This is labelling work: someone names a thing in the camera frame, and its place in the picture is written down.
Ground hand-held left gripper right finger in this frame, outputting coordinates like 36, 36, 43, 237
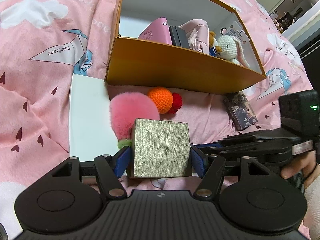
190, 144, 269, 197

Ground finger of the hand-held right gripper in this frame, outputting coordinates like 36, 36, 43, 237
194, 140, 293, 162
222, 129, 290, 143

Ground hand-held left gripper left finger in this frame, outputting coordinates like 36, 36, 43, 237
51, 146, 132, 197

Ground dark printed card box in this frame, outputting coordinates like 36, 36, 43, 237
223, 91, 258, 131

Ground gold textured cube box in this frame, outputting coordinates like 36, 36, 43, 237
126, 118, 193, 179

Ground pink fluffy pompom green leaf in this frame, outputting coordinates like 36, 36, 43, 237
109, 92, 160, 149

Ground red crochet fruit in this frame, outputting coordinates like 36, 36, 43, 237
169, 93, 183, 114

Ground orange crochet fruit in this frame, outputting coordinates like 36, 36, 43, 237
147, 87, 173, 114

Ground white crochet bunny pink ears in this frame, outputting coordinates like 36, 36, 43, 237
216, 35, 250, 68

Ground orange cardboard box white inside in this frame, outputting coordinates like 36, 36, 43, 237
104, 0, 267, 94

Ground brown bear plush blue outfit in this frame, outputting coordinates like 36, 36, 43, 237
208, 31, 223, 58

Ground person's right forearm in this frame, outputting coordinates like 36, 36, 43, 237
303, 180, 320, 240

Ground person's right hand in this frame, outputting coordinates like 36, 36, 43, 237
280, 152, 320, 188

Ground white box lid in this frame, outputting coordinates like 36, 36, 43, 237
69, 74, 120, 157

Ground clear packet with white card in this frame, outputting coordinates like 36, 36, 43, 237
220, 21, 250, 43

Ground pink printed blanket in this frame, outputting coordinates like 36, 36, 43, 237
0, 0, 320, 240

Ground pink fabric pouch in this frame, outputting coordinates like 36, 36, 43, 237
179, 19, 210, 55

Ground dark grey small box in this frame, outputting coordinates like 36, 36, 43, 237
169, 26, 189, 48

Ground white door frame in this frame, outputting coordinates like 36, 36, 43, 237
282, 4, 320, 40

